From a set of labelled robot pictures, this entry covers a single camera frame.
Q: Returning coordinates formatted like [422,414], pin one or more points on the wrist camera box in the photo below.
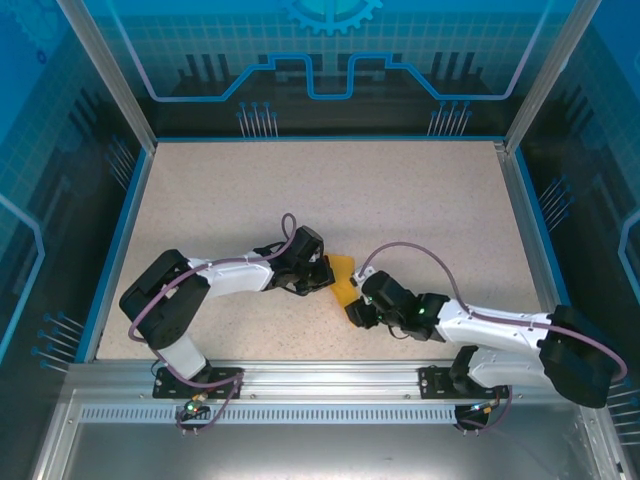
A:
[361,276]
[318,256]

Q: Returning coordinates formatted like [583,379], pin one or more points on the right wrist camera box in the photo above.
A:
[361,276]

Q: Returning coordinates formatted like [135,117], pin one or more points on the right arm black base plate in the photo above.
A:
[432,382]

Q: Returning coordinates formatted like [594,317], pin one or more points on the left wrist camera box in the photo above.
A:
[318,256]

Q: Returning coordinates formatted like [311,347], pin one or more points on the blue table side strip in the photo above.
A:
[550,250]
[117,260]

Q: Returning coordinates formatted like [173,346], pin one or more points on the aluminium side rail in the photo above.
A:
[520,200]

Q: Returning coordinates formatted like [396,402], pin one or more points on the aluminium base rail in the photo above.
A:
[325,377]

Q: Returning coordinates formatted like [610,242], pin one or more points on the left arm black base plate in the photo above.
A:
[167,387]

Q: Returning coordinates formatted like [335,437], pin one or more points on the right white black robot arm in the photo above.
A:
[575,355]

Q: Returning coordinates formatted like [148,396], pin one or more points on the yellow square paper sheet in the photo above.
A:
[342,272]

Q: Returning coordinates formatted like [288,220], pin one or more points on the aluminium frame post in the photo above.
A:
[115,85]
[545,80]

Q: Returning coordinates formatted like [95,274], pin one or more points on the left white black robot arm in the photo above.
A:
[160,300]

